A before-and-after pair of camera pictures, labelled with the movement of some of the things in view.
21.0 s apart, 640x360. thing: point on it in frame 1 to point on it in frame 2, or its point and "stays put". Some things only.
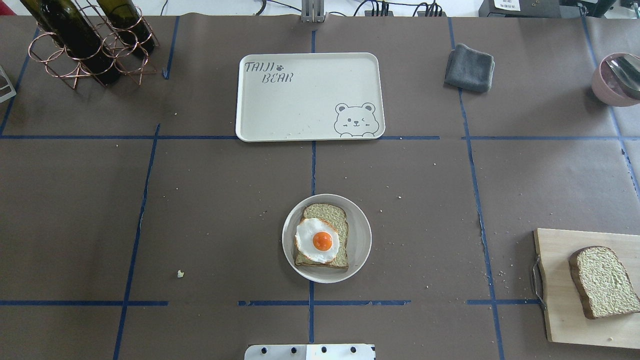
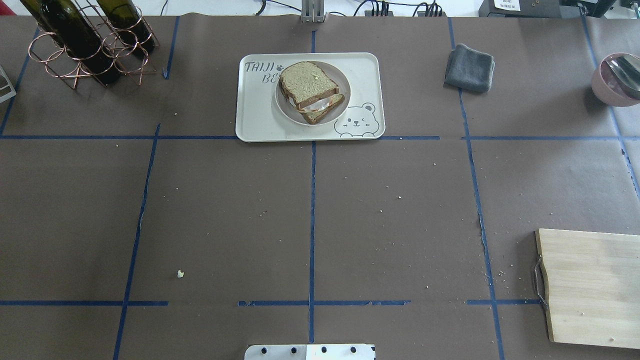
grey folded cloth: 468,68 stays put
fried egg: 317,240 to 316,106
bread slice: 336,216 to 312,117
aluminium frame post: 312,11 stays put
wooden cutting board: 567,318 stays put
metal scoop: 627,68 stays put
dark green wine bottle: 65,22 stays put
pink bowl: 608,86 stays put
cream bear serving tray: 309,96 stays put
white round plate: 358,242 to 341,81
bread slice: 602,283 to 305,81
